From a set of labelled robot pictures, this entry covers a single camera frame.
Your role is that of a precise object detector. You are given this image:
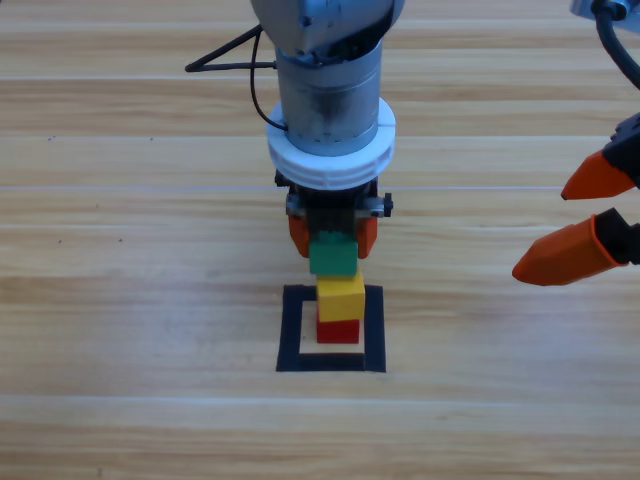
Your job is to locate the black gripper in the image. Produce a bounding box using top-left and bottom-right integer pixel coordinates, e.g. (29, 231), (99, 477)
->
(274, 169), (395, 260)

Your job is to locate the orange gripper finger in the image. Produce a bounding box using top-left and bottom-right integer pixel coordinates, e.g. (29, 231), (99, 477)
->
(560, 112), (640, 202)
(511, 207), (640, 287)

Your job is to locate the green wooden cube block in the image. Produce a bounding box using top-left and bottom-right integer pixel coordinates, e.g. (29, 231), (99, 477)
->
(308, 229), (360, 277)

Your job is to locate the yellow wooden cube block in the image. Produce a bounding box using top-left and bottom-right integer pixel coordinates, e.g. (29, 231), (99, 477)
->
(316, 272), (366, 323)

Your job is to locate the red wooden cube block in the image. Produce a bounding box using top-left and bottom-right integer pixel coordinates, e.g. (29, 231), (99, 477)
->
(315, 307), (361, 345)

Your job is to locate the black tape square outline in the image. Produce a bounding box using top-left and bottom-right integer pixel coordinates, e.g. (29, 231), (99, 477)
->
(275, 283), (387, 374)

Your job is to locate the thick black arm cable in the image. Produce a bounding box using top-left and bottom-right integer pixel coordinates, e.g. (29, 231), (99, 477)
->
(592, 0), (640, 94)
(183, 23), (277, 75)

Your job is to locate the thin black arm wire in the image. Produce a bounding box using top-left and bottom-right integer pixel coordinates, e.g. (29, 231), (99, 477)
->
(248, 34), (290, 134)

